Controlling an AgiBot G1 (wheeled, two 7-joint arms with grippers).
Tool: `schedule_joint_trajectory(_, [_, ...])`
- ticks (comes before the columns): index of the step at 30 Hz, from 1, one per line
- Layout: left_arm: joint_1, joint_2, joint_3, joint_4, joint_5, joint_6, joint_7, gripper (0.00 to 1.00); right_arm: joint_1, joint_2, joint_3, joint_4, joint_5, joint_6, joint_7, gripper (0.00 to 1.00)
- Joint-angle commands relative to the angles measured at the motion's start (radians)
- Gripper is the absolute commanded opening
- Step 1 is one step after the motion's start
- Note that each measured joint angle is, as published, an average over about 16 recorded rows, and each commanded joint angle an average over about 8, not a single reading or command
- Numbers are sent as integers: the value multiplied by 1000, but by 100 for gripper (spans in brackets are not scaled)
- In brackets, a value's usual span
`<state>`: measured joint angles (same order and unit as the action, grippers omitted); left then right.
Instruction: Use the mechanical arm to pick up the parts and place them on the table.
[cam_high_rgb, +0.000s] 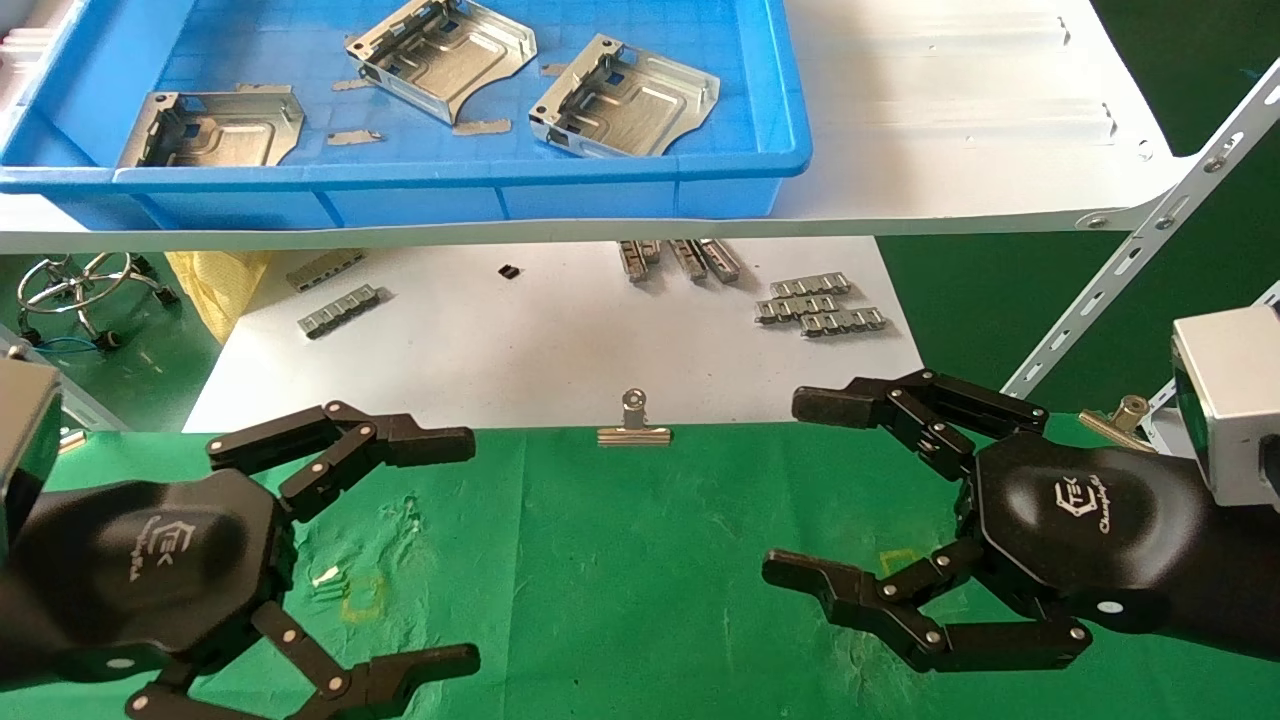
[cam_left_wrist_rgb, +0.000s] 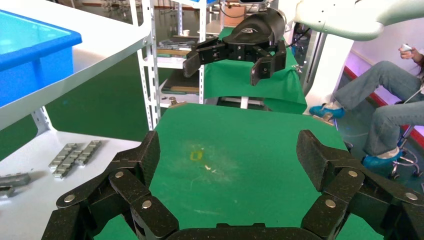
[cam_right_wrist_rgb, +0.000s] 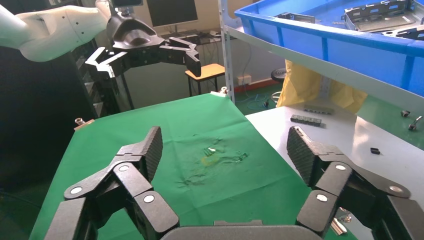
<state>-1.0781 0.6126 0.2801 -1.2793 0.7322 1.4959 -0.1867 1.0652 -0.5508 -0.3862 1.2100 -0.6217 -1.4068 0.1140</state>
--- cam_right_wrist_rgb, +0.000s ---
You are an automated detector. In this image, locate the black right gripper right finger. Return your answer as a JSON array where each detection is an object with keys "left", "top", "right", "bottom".
[{"left": 286, "top": 125, "right": 424, "bottom": 240}]

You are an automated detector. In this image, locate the black computer monitor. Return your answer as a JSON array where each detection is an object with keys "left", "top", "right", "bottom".
[{"left": 145, "top": 0, "right": 200, "bottom": 29}]

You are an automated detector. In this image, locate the silver binder clip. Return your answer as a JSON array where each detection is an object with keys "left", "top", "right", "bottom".
[
  {"left": 73, "top": 117, "right": 96, "bottom": 132},
  {"left": 210, "top": 86, "right": 230, "bottom": 98}
]

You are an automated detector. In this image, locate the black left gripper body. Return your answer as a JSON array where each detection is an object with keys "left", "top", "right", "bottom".
[{"left": 105, "top": 14, "right": 167, "bottom": 68}]

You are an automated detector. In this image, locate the chrome chair base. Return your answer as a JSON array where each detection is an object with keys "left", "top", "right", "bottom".
[{"left": 269, "top": 67, "right": 288, "bottom": 104}]

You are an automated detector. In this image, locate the green tablecloth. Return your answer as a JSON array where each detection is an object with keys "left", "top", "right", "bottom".
[{"left": 29, "top": 93, "right": 359, "bottom": 240}]

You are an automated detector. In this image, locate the yellow plastic bag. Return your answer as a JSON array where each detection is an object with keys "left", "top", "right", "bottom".
[{"left": 276, "top": 59, "right": 369, "bottom": 115}]

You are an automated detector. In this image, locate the white wall socket box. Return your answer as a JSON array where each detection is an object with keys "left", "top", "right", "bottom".
[{"left": 236, "top": 75, "right": 253, "bottom": 87}]

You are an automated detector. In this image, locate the white metal shelf rack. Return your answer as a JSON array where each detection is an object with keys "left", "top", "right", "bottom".
[{"left": 217, "top": 0, "right": 424, "bottom": 115}]

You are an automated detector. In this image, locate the blue floor cable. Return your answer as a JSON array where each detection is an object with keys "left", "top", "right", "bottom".
[{"left": 244, "top": 93, "right": 273, "bottom": 111}]

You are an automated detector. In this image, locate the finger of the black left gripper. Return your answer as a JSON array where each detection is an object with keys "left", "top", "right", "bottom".
[
  {"left": 84, "top": 46, "right": 134, "bottom": 80},
  {"left": 158, "top": 36, "right": 203, "bottom": 78}
]

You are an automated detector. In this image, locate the metal bracket plate with walls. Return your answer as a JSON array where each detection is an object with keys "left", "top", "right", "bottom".
[
  {"left": 274, "top": 12, "right": 316, "bottom": 25},
  {"left": 342, "top": 0, "right": 419, "bottom": 33}
]

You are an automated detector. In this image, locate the blue plastic bin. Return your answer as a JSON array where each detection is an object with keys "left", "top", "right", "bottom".
[{"left": 234, "top": 0, "right": 424, "bottom": 98}]

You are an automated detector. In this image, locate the black equipment cabinet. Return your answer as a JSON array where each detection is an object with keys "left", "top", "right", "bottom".
[{"left": 0, "top": 39, "right": 135, "bottom": 195}]

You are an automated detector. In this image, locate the small wooden stool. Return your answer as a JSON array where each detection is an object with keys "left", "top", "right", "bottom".
[{"left": 184, "top": 63, "right": 227, "bottom": 98}]

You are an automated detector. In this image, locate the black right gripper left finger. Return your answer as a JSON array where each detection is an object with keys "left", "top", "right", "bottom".
[{"left": 43, "top": 125, "right": 180, "bottom": 240}]

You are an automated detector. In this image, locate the cluttered office desk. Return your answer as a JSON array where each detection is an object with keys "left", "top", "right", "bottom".
[{"left": 158, "top": 29, "right": 229, "bottom": 46}]

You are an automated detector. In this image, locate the grey metal connector strip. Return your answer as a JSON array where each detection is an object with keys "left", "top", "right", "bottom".
[
  {"left": 303, "top": 104, "right": 336, "bottom": 116},
  {"left": 290, "top": 114, "right": 323, "bottom": 128}
]

